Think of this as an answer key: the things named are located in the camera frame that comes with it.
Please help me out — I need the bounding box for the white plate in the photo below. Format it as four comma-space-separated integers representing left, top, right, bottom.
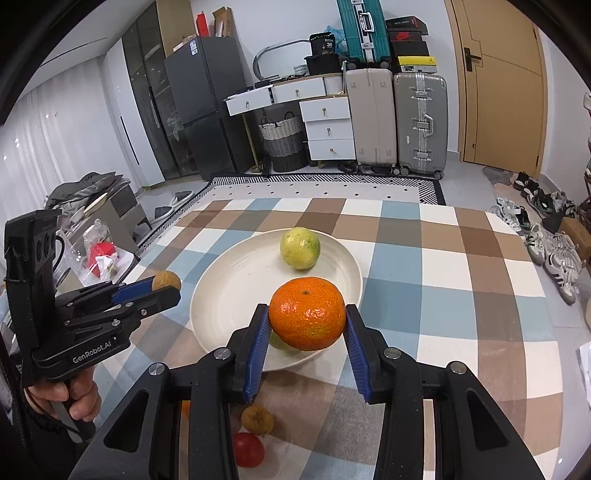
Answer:
189, 229, 363, 374

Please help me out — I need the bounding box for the person's left hand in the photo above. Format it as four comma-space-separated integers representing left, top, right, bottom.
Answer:
24, 367, 102, 422

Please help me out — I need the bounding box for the glass door cabinet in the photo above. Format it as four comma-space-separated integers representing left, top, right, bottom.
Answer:
104, 4, 181, 185

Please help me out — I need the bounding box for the oval mirror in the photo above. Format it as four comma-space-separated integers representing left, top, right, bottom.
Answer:
253, 39, 315, 84

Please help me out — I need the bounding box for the checked tablecloth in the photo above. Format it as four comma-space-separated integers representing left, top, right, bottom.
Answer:
88, 198, 568, 480

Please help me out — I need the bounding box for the silver suitcase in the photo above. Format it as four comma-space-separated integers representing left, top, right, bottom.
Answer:
393, 71, 448, 180

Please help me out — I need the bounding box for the red cherry tomato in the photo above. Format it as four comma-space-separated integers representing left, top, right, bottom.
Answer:
232, 432, 266, 468

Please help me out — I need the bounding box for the brown cardboard box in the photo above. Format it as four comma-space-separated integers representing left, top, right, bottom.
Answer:
558, 217, 591, 259

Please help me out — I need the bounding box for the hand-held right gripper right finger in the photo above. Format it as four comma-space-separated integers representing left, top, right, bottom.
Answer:
344, 304, 548, 480

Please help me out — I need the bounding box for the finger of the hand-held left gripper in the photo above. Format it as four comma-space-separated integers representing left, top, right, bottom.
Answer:
55, 276, 158, 320
65, 287, 182, 340

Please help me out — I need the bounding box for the grey door mat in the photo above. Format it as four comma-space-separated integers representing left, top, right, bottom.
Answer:
482, 164, 522, 195

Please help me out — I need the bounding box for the yellow-green guava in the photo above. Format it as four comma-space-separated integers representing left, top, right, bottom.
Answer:
280, 227, 321, 271

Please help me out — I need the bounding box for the white drawer dresser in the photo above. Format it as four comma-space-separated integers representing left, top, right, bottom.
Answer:
225, 74, 356, 175

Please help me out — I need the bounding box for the orange tangerine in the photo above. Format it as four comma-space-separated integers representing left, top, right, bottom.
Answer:
269, 276, 347, 352

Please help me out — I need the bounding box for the woven laundry basket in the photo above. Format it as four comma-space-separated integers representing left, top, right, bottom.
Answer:
257, 112, 308, 173

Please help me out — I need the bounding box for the grey chair with clothes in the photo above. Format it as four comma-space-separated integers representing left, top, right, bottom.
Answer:
44, 173, 153, 245

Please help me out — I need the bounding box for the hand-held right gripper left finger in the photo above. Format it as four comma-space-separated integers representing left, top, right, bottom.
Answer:
68, 304, 273, 480

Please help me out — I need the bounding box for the tall cardboard box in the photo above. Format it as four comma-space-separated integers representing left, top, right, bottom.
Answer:
212, 7, 234, 40

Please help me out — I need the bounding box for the dark grey fridge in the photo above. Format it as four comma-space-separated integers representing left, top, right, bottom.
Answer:
164, 36, 254, 181

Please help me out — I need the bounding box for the black storage box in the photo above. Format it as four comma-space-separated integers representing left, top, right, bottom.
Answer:
305, 54, 342, 77

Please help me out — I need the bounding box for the beige suitcase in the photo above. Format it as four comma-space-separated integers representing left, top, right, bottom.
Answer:
345, 68, 399, 174

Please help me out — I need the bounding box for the brown longan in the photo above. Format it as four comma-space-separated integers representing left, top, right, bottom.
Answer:
153, 270, 182, 292
241, 405, 275, 435

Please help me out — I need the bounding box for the wooden door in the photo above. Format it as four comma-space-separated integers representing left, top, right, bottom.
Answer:
445, 0, 548, 171

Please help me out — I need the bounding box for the blue plastic bag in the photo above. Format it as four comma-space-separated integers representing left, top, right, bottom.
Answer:
325, 25, 345, 56

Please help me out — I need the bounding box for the white curtain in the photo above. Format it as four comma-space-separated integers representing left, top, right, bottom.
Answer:
0, 39, 139, 241

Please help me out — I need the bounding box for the teal suitcase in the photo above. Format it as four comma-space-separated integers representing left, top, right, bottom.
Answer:
336, 0, 393, 65

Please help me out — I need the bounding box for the clear plastic bag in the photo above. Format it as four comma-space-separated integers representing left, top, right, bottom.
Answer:
69, 219, 139, 287

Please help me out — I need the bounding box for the yellow black shoe box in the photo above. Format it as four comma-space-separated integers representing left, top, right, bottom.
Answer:
396, 55, 437, 75

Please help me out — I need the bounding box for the pile of assorted shoes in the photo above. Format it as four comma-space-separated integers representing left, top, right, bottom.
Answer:
489, 171, 585, 305

